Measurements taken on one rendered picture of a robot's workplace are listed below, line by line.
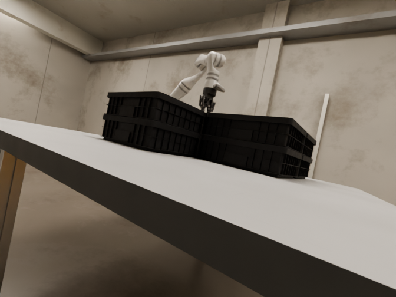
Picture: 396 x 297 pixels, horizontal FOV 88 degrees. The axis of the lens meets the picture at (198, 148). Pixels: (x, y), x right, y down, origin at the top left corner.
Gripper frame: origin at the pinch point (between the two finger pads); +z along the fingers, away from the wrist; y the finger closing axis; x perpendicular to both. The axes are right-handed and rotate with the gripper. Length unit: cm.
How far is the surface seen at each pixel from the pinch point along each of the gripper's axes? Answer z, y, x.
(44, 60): -103, -77, -493
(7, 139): 26, 81, 5
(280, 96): -69, -180, -8
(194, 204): 25, 80, 53
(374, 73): -97, -181, 83
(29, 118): 28, -71, -494
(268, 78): -89, -167, -25
